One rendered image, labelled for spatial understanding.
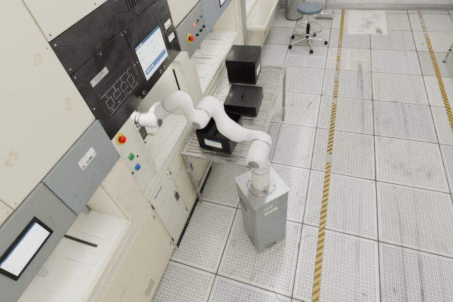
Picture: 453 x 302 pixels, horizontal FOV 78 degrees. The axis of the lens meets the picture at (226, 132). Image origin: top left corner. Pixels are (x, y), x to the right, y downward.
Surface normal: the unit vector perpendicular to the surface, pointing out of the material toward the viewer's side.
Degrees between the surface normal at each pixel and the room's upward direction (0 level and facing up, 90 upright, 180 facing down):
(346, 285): 0
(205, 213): 0
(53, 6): 92
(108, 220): 0
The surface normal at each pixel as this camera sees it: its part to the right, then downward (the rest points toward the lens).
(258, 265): -0.12, -0.69
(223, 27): -0.30, 0.71
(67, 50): 0.95, 0.14
